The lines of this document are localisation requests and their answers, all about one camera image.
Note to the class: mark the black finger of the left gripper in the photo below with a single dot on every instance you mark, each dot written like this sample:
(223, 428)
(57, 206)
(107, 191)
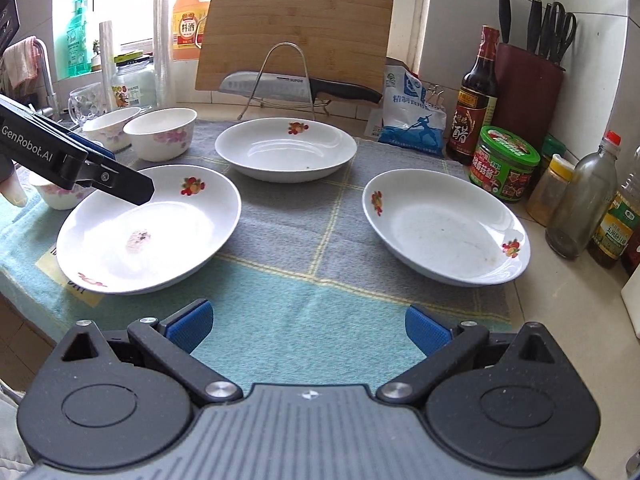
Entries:
(111, 177)

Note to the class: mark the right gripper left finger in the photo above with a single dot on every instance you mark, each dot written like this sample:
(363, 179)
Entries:
(166, 346)

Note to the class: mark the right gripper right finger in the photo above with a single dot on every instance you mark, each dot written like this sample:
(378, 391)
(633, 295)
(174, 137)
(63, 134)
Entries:
(447, 347)

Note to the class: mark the white floral bowl back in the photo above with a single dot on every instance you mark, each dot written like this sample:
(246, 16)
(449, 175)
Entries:
(108, 129)

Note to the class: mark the white floral bowl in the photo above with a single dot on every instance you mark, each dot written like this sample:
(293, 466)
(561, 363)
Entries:
(162, 135)
(58, 198)
(108, 129)

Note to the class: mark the white floral bowl front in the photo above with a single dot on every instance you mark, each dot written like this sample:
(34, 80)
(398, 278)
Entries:
(162, 135)

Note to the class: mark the white plate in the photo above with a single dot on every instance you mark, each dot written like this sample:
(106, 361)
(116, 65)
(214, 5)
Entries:
(112, 247)
(446, 228)
(285, 150)

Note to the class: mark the gloved left hand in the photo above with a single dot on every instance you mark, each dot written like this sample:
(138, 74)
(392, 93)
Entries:
(10, 185)

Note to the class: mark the metal faucet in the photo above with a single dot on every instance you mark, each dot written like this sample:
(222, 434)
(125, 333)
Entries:
(52, 110)

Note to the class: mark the clear glass mug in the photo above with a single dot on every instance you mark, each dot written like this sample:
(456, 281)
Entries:
(86, 103)

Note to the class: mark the plastic wrap roll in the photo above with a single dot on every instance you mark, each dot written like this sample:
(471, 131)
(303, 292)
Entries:
(108, 68)

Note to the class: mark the pink towel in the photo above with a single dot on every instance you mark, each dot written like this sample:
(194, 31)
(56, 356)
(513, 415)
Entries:
(20, 62)

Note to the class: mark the green dish soap bottle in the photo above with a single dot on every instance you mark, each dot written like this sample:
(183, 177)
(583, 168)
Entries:
(78, 59)

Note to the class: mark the glass jar green lid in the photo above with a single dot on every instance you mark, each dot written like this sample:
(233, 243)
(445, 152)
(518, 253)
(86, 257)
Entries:
(133, 83)

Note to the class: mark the tall plastic cup stack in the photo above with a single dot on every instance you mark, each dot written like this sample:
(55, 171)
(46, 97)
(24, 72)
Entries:
(162, 54)

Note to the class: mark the grey green checked cloth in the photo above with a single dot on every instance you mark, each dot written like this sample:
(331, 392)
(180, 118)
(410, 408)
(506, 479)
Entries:
(304, 292)

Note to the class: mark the yellow lid spice jar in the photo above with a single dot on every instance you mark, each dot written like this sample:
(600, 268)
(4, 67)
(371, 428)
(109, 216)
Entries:
(550, 189)

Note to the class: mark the orange cooking wine jug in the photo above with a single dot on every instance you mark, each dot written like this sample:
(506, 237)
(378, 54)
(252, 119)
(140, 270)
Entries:
(187, 28)

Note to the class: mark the cooking oil bottle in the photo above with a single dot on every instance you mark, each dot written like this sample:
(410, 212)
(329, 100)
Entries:
(620, 221)

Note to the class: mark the green lid sauce jar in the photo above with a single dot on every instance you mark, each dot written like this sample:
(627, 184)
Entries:
(503, 164)

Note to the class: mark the white board edge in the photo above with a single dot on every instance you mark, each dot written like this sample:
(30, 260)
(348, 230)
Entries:
(631, 298)

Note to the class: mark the clear glass bottle red cap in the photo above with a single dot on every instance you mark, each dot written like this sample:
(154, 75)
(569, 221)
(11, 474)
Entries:
(585, 199)

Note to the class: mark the green lid small jar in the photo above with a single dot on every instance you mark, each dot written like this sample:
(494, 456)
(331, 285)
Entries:
(551, 146)

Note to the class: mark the white blue salt bag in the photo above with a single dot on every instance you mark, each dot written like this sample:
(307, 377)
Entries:
(407, 121)

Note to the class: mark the dark vinegar bottle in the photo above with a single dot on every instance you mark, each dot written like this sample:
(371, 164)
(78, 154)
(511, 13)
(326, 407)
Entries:
(476, 102)

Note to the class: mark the metal binder clips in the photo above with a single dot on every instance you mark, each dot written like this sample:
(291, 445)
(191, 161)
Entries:
(435, 95)

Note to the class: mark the bamboo cutting board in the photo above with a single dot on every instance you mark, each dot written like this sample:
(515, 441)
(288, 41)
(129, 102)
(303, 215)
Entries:
(334, 40)

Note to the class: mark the dark red knife block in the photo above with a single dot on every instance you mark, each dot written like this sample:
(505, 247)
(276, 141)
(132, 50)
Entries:
(528, 90)

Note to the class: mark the black scissors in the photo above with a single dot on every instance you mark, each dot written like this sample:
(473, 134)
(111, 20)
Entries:
(563, 32)

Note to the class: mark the kitchen knife black handle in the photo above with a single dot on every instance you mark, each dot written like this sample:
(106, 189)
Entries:
(241, 84)

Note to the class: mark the metal wire rack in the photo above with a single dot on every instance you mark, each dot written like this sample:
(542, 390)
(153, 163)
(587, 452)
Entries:
(282, 87)

